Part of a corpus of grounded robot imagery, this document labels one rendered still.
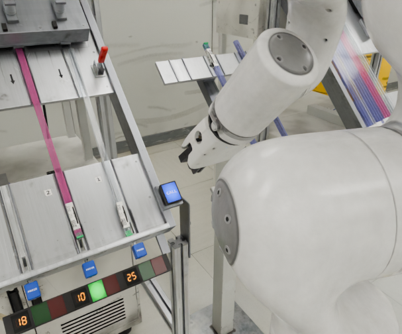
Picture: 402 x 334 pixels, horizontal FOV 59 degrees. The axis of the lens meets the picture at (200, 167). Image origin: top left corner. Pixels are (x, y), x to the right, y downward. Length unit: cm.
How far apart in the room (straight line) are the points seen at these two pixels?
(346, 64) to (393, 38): 122
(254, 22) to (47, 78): 98
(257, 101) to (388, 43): 23
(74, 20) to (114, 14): 172
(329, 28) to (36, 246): 65
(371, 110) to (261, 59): 101
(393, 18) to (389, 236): 13
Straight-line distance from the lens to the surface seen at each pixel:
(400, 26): 23
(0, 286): 78
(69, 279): 124
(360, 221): 25
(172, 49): 293
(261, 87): 43
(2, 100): 94
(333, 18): 49
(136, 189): 86
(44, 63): 100
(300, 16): 51
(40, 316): 80
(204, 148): 55
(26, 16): 101
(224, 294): 136
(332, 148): 26
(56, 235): 81
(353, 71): 146
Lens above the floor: 122
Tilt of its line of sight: 27 degrees down
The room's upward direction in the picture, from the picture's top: straight up
